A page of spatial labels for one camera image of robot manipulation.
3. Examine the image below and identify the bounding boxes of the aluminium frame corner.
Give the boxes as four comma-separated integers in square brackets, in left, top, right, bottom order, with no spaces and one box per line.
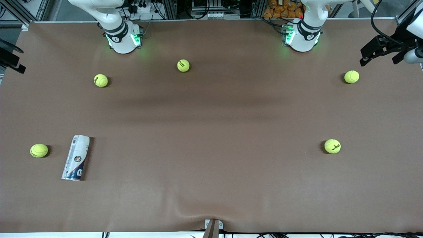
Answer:
[0,0,50,28]
[395,7,413,26]

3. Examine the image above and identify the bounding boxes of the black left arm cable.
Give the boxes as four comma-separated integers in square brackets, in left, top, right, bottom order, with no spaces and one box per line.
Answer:
[370,0,407,46]

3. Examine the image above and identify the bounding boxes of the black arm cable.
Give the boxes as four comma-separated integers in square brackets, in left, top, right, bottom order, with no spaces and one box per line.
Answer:
[0,38,24,54]
[370,0,407,46]

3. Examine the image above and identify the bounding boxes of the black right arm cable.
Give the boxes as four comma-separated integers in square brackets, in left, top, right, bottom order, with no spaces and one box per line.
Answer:
[0,38,24,54]

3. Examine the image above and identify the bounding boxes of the pile of orange bags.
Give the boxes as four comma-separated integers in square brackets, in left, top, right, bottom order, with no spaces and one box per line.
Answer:
[263,0,304,19]

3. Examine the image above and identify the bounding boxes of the yellow Wilson 3 tennis ball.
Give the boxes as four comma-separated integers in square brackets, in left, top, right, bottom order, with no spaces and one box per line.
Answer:
[324,139,341,154]

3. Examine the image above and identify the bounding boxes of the white blue tennis ball can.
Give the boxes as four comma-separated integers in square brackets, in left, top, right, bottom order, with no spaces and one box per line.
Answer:
[61,135,90,181]

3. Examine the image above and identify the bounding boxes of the brown table mat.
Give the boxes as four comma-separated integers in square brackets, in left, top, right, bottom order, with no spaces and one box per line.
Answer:
[0,19,423,233]

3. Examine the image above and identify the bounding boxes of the grey metal mat clamp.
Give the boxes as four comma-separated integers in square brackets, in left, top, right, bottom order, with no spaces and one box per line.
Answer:
[205,219,224,238]

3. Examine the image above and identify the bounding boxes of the white power strip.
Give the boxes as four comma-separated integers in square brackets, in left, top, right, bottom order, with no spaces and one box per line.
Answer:
[131,3,156,14]

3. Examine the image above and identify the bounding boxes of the aluminium frame post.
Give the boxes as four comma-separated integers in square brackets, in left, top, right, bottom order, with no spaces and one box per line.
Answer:
[162,0,177,20]
[252,0,266,19]

